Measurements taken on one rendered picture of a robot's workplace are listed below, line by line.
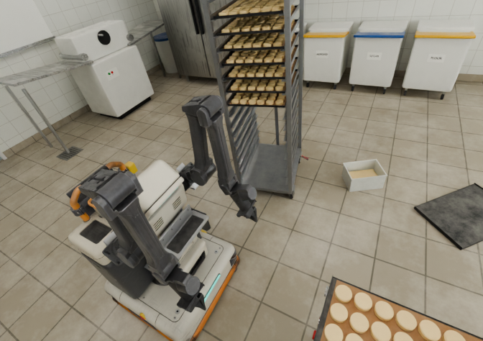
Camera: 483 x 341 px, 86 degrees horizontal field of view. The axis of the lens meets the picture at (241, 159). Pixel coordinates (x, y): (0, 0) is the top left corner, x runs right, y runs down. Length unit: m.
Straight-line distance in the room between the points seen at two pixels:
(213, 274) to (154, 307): 0.38
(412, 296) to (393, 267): 0.19
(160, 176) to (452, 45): 3.40
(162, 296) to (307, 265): 0.98
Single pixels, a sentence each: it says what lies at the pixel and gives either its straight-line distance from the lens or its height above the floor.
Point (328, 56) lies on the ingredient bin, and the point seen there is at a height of 0.49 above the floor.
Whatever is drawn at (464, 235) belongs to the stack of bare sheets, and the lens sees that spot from 2.48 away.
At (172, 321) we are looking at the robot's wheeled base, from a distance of 1.71.
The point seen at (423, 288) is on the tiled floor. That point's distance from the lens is 2.15.
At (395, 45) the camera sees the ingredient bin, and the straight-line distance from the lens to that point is 3.78.
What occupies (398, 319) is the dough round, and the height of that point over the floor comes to 0.92.
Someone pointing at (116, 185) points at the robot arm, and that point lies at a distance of 0.69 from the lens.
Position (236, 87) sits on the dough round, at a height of 1.06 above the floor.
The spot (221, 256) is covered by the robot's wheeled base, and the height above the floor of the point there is 0.28.
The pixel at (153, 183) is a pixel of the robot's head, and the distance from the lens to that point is 1.07.
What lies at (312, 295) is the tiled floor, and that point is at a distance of 1.95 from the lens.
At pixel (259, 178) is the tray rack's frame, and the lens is 2.36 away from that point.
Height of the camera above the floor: 1.80
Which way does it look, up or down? 39 degrees down
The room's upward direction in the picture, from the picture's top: 10 degrees counter-clockwise
